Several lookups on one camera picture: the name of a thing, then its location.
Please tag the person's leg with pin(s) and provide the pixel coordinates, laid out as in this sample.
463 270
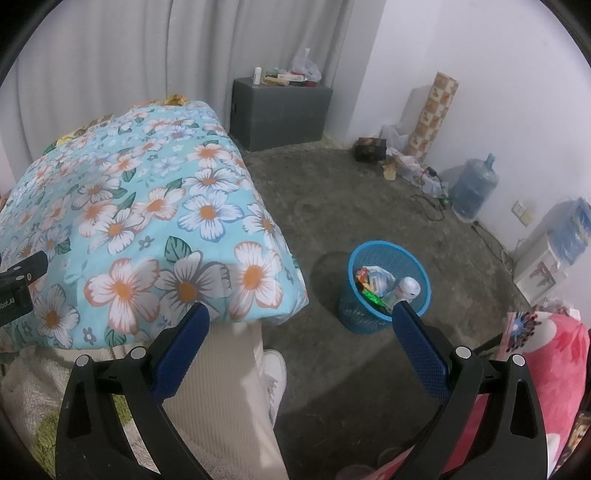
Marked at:
221 406

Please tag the blue water jug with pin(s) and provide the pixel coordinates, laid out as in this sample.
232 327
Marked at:
570 230
473 189

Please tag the wooden brush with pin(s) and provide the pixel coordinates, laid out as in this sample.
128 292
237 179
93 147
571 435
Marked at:
277 81

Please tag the brown box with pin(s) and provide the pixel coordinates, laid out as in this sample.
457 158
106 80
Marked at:
369 150

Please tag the wall socket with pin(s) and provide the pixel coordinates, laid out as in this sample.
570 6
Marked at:
521 212

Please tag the white water dispenser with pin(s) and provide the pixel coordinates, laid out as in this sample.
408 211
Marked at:
538 272

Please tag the white curtain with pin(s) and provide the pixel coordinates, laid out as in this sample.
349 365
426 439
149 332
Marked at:
115 55

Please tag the green snack packet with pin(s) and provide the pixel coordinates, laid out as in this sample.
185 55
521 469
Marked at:
371 296

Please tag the blue floral blanket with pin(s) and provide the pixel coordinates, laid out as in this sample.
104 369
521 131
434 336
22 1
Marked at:
138 184

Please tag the blue plastic basket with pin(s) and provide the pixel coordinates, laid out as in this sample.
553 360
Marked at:
364 318

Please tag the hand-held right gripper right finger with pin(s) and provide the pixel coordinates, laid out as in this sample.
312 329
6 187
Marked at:
420 346

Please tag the white shoe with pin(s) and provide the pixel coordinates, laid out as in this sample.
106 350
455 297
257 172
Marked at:
276 378

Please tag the small white bottle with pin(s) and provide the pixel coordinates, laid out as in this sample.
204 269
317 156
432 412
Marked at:
257 76

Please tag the dark grey cabinet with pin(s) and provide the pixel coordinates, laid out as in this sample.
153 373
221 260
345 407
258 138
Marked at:
277 115

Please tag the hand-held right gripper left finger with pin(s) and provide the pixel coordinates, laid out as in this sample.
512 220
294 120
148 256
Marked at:
184 341

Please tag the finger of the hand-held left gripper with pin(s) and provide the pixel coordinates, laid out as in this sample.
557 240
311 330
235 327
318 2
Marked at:
27 270

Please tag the cardboard scrap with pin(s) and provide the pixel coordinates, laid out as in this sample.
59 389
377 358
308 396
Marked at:
390 171

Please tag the yellow snack packet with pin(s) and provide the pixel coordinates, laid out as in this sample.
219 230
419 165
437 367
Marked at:
175 99

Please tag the white strawberry yogurt bottle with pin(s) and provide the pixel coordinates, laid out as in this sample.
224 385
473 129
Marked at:
406 288

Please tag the patterned paper roll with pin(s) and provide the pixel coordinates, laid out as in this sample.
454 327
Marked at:
431 115

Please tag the crumpled white plastic bag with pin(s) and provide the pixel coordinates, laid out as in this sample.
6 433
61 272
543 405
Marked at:
397 138

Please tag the pink floral blanket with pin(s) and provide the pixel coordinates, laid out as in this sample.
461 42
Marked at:
554 341

